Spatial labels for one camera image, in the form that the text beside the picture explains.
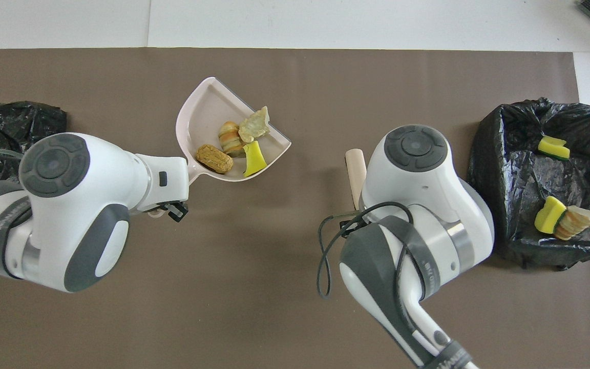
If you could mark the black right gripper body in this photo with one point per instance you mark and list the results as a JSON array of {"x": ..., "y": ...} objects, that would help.
[{"x": 349, "y": 225}]

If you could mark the beige hand brush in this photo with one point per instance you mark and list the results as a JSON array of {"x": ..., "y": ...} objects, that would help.
[{"x": 356, "y": 174}]

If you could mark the brown cork cylinder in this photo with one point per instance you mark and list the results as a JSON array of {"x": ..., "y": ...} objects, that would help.
[{"x": 214, "y": 159}]

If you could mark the beige sponge piece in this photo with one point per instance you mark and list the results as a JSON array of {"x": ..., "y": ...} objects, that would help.
[
  {"x": 254, "y": 125},
  {"x": 231, "y": 141}
]

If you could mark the yellow wedge sponge piece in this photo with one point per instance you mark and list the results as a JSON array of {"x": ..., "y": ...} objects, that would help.
[{"x": 255, "y": 161}]

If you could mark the beige plastic dustpan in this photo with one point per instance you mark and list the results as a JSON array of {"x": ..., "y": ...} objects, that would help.
[{"x": 213, "y": 107}]

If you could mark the yellow green sponge piece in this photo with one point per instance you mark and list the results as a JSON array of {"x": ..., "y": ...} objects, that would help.
[
  {"x": 551, "y": 147},
  {"x": 548, "y": 215}
]

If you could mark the striped orange beige sponge roll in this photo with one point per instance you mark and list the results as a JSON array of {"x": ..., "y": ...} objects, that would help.
[{"x": 576, "y": 221}]

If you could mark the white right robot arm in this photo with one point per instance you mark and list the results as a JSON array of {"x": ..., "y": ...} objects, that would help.
[{"x": 415, "y": 148}]

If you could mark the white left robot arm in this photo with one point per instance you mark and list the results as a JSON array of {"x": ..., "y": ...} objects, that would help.
[{"x": 80, "y": 195}]

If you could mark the brown table mat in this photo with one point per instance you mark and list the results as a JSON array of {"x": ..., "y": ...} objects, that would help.
[{"x": 295, "y": 307}]

